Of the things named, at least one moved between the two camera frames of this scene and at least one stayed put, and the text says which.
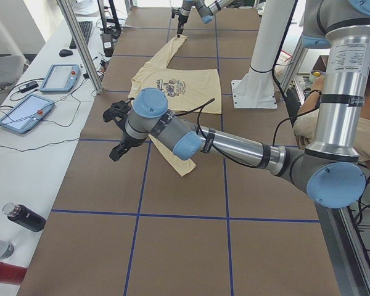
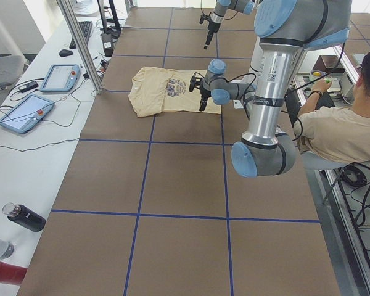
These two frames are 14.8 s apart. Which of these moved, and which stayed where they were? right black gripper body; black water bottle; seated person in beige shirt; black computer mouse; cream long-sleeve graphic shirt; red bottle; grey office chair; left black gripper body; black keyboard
Moved: cream long-sleeve graphic shirt; left black gripper body; right black gripper body
Stayed: red bottle; seated person in beige shirt; black water bottle; grey office chair; black keyboard; black computer mouse
